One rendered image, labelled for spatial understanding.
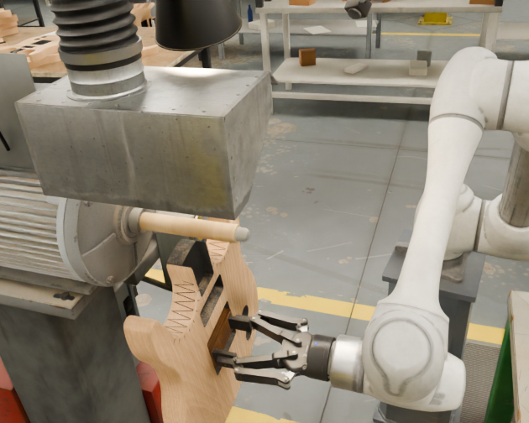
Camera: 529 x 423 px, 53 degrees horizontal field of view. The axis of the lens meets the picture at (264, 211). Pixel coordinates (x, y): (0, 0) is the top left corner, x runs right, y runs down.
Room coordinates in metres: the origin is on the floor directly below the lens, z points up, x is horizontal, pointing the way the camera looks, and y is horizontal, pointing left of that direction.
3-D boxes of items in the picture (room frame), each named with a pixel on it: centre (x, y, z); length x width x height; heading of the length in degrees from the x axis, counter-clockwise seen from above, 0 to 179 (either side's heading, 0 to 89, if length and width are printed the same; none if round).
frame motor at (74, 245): (0.90, 0.42, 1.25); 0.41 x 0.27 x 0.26; 69
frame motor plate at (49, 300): (0.92, 0.49, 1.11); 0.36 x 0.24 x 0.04; 69
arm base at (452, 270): (1.34, -0.51, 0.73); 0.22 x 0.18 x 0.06; 61
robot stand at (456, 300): (1.33, -0.53, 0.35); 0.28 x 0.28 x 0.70; 61
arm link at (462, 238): (1.33, -0.54, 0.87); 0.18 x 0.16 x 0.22; 64
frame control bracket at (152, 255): (1.04, 0.28, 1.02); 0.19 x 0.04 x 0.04; 159
